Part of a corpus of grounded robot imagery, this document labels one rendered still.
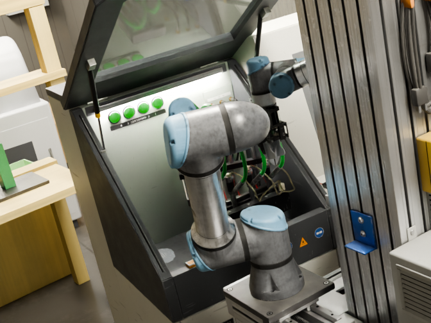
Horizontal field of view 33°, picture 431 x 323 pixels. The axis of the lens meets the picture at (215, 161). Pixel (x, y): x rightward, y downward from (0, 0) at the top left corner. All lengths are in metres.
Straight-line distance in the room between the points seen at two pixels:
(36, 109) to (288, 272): 3.61
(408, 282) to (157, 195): 1.43
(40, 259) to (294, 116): 2.45
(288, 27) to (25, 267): 2.60
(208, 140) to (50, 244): 3.32
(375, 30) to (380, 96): 0.14
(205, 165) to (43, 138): 3.82
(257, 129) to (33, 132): 3.85
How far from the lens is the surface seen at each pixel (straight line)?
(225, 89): 2.95
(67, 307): 4.54
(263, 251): 1.93
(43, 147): 5.40
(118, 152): 2.81
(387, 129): 1.64
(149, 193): 2.90
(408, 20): 1.62
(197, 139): 1.57
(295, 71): 2.15
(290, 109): 2.83
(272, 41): 2.82
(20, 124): 5.33
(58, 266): 4.88
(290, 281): 1.97
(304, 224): 2.61
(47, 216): 4.76
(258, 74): 2.30
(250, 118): 1.60
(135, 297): 2.84
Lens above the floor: 2.04
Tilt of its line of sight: 19 degrees down
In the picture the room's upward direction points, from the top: 13 degrees counter-clockwise
